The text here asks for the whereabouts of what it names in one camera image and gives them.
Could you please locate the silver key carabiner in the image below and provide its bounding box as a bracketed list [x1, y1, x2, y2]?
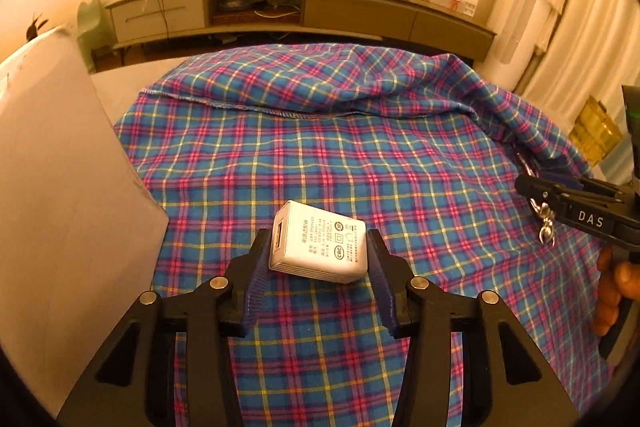
[516, 152, 555, 247]

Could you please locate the white power adapter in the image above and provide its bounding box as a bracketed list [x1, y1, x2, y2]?
[269, 200, 368, 284]

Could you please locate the person right hand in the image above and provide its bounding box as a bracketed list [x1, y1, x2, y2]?
[591, 246, 640, 337]

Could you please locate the yellow plastic container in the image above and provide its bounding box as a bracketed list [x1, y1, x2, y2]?
[570, 96, 623, 167]

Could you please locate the plaid tablecloth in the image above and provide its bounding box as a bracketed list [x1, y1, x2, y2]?
[114, 43, 610, 426]

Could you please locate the white storage box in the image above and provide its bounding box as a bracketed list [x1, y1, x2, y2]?
[0, 28, 168, 415]

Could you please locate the white curtain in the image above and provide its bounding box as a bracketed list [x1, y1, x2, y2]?
[474, 0, 639, 124]

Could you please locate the long tv cabinet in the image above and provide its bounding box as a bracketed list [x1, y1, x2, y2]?
[106, 0, 495, 61]

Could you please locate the green plastic chair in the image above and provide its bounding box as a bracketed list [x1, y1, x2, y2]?
[76, 0, 116, 74]

